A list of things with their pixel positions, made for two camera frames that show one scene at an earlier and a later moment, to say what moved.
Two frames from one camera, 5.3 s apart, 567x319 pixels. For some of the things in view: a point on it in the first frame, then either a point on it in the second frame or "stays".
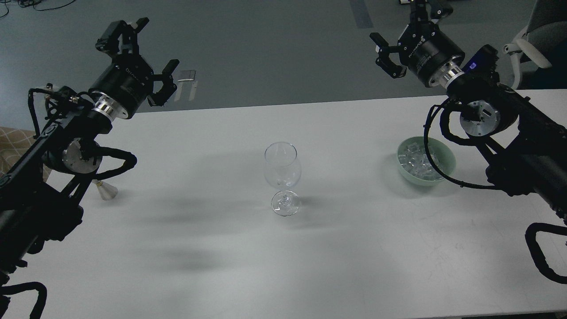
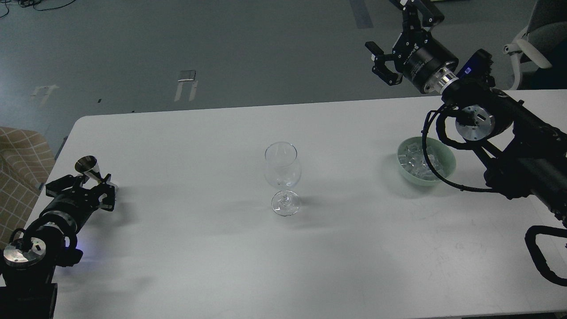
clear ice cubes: (413, 158) stays
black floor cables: (24, 3) stays
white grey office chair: (539, 56) stays
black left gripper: (122, 87) → (71, 208)
